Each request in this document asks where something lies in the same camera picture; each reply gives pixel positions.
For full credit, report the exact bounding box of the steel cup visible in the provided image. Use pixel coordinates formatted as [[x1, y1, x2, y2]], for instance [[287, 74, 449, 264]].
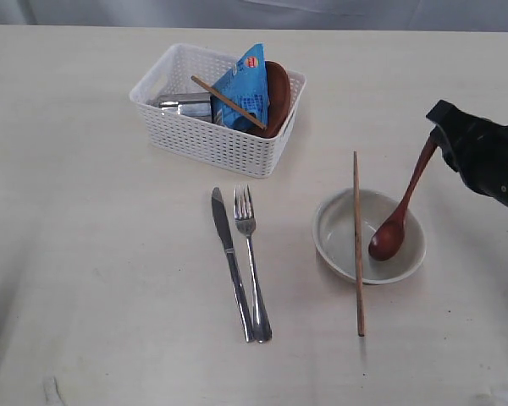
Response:
[[148, 92, 213, 123]]

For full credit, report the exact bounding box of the white ceramic bowl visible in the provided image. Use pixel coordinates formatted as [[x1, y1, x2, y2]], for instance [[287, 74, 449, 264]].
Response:
[[312, 188, 427, 285]]

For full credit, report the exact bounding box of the brown wooden chopstick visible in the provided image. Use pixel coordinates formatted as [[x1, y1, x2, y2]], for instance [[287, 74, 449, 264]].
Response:
[[190, 75, 267, 130], [353, 151, 366, 337]]

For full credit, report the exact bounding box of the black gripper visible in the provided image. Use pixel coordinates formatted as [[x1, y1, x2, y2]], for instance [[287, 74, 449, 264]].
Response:
[[426, 99, 508, 208]]

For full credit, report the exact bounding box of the white perforated plastic basket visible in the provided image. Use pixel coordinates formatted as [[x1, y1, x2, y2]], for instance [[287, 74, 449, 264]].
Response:
[[130, 43, 306, 178]]

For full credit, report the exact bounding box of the brown wooden spoon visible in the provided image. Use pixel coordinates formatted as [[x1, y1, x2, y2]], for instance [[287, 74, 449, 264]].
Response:
[[368, 137, 437, 261]]

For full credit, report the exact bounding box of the brown wooden plate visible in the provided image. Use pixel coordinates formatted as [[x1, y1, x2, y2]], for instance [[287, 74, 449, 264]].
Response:
[[246, 61, 291, 139]]

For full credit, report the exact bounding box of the silver table knife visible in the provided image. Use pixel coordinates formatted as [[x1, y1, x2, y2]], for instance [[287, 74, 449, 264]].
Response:
[[211, 186, 254, 343]]

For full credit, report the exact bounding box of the silver fork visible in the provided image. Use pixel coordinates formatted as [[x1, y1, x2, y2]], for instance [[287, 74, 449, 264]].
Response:
[[234, 184, 273, 343]]

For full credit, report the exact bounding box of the blue snack bag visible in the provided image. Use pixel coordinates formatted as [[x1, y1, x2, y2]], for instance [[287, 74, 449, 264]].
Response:
[[211, 43, 269, 132]]

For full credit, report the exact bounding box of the grey curtain backdrop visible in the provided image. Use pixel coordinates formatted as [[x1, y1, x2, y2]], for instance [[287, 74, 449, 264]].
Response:
[[0, 1, 508, 31]]

